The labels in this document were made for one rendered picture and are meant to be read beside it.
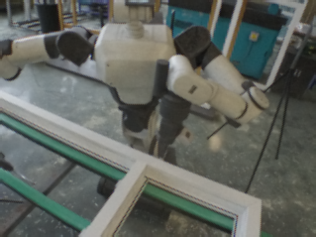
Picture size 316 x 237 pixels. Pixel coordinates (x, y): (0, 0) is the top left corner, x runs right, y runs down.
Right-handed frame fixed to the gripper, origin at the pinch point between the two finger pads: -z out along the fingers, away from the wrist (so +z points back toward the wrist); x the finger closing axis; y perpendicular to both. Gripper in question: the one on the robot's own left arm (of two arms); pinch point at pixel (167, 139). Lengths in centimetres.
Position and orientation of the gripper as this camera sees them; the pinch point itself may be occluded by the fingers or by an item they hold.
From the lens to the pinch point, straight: 67.8
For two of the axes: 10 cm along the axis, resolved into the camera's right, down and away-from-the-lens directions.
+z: 1.2, -7.9, -6.0
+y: 9.1, 3.3, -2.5
